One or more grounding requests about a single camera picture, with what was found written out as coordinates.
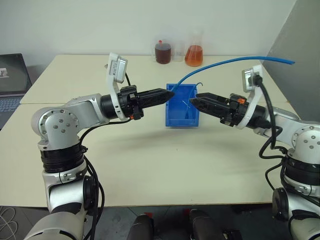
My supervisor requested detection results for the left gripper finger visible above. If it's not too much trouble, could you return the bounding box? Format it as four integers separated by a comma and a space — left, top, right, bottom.
139, 93, 175, 110
137, 87, 174, 100

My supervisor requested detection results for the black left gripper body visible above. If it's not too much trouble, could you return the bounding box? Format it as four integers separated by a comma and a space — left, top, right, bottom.
119, 85, 145, 122

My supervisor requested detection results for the beaker with dark brown liquid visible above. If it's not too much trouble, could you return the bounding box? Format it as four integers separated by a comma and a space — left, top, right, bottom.
154, 39, 174, 66

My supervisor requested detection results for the white cable on floor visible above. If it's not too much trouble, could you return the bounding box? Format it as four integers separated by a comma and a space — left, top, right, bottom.
0, 206, 17, 240

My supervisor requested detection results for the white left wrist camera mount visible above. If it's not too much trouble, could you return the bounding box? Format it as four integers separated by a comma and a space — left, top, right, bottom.
104, 52, 130, 121

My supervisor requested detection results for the short thin blue cable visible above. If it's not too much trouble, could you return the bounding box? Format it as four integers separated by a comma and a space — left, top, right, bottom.
185, 82, 204, 119

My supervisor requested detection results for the dark rounded shape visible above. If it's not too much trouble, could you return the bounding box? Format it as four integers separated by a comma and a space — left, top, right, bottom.
188, 208, 224, 240
128, 213, 155, 240

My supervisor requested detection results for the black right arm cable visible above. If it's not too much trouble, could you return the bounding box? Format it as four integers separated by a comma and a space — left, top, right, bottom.
249, 73, 289, 193

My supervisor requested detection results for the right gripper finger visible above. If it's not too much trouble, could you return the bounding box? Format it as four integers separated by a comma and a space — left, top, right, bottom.
195, 92, 230, 104
189, 97, 230, 121

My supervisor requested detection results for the blue plastic bin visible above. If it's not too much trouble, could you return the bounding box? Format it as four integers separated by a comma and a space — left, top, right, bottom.
164, 83, 201, 129

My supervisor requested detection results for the grey partition panel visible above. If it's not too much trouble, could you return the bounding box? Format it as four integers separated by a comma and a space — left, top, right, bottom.
262, 0, 320, 124

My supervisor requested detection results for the empty clear glass beaker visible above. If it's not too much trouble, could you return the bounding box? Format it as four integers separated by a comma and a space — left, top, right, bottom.
172, 40, 187, 62

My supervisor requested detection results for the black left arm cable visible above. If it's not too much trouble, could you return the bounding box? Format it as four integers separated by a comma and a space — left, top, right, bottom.
78, 71, 134, 240

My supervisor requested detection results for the flask with orange liquid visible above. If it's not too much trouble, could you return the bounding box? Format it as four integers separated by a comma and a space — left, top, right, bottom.
184, 29, 205, 68

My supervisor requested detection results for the long blue cable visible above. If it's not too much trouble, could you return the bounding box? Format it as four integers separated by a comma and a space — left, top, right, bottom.
171, 56, 297, 96

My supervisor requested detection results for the grey laptop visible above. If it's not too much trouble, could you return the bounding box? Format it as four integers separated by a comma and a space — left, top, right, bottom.
0, 52, 34, 131

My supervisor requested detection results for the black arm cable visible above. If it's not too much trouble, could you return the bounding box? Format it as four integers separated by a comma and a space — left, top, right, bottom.
249, 73, 289, 193
78, 71, 134, 240

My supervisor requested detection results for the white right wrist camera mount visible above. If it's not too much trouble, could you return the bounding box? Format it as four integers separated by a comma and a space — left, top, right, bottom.
235, 65, 265, 130

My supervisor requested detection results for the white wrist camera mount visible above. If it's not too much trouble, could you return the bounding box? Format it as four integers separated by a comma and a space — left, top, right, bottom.
104, 52, 130, 121
235, 65, 265, 130

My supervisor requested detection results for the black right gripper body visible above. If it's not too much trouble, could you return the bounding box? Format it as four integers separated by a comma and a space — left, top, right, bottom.
219, 93, 250, 127

